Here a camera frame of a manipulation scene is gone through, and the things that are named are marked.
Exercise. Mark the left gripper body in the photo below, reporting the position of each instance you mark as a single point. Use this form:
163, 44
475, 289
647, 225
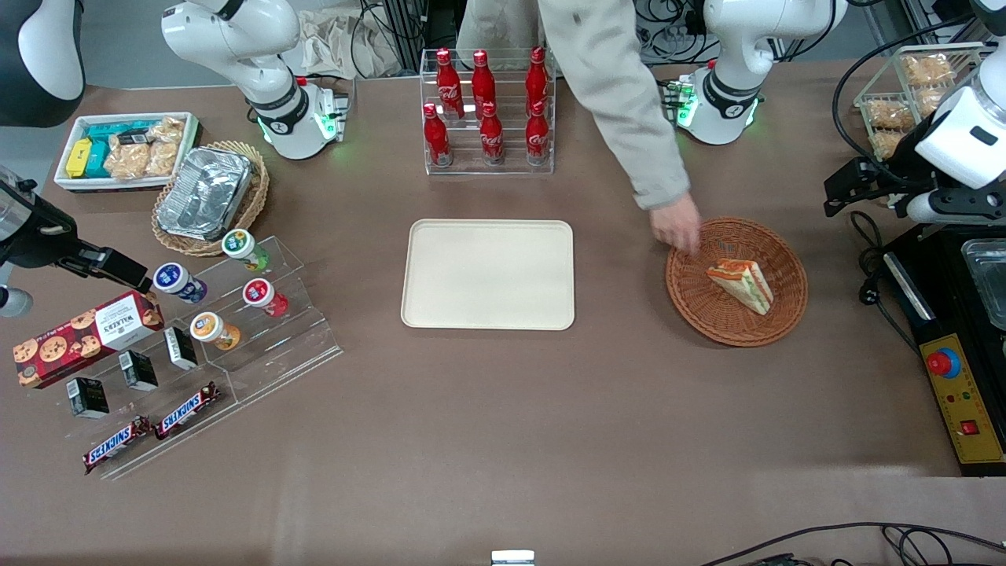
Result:
901, 164

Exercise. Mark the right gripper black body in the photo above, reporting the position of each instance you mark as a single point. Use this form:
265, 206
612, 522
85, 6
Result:
38, 240

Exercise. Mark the triangular sandwich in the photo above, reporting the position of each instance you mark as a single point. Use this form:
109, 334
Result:
743, 284

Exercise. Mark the forearm in beige sleeve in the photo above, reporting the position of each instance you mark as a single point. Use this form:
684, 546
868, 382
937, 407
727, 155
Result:
621, 102

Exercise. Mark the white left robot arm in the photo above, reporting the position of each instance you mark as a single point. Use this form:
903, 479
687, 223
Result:
739, 47

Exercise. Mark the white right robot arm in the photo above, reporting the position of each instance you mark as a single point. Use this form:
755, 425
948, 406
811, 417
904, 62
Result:
236, 35

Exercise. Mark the aluminium foil tray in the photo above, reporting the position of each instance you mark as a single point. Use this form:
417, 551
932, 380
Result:
204, 192

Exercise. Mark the oval light wicker basket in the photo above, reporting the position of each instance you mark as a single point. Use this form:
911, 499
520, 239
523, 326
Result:
255, 196

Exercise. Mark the round brown wicker basket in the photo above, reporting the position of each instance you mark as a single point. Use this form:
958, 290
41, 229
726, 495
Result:
699, 306

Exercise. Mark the beige plastic tray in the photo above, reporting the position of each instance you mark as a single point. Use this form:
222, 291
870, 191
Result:
487, 273

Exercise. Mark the person bare hand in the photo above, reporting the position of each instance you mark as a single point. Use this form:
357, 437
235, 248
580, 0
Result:
677, 224

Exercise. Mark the bagged pastry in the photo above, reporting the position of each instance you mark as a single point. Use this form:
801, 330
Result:
888, 114
886, 143
927, 69
931, 101

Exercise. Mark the blue lid gum bottle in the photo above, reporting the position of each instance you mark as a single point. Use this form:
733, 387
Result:
174, 280

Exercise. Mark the red tartan cookie box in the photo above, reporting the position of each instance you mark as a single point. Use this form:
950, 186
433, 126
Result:
86, 339

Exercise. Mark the small black box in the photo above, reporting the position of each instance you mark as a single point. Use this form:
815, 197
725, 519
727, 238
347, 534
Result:
181, 348
88, 398
138, 371

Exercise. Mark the yellow small box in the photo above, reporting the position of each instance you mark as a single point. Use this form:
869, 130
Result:
78, 159

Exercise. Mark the orange lid gum bottle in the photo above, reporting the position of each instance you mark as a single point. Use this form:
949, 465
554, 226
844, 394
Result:
208, 328

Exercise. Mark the teal small box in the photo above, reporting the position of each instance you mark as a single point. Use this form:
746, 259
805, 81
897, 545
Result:
114, 130
99, 159

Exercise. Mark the clear bag of biscuits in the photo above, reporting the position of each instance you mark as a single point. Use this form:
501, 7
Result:
162, 157
167, 130
127, 161

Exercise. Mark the white plastic bin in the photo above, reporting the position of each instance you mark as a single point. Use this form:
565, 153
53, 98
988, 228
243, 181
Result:
67, 126

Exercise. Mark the green lid gum bottle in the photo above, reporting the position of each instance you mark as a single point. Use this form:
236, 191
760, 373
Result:
238, 245

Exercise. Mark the red lid gum bottle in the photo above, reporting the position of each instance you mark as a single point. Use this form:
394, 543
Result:
259, 293

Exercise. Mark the Snickers chocolate bar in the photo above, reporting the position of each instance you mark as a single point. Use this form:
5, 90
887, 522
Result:
187, 411
116, 445

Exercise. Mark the shiny metal pan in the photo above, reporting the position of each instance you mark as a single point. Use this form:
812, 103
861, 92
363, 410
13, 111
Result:
989, 283

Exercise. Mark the black machine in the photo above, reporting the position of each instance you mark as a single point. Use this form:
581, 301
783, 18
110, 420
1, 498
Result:
935, 314

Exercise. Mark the clear acrylic stepped stand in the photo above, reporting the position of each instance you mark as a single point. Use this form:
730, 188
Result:
283, 346

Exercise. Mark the red emergency stop button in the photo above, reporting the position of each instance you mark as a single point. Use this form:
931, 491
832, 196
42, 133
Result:
943, 363

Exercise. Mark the yellow control panel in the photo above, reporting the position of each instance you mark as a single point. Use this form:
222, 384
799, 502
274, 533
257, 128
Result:
963, 401

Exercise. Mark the red cola bottle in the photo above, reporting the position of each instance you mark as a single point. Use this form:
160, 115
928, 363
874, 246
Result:
535, 79
492, 140
537, 140
483, 82
449, 88
437, 140

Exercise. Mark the crumpled beige bag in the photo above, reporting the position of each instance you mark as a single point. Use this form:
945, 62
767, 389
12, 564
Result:
338, 43

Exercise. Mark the clear acrylic bottle rack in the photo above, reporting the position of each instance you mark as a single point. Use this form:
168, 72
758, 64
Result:
464, 169

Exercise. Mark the person torso beige jacket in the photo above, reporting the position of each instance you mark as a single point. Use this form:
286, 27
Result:
503, 23

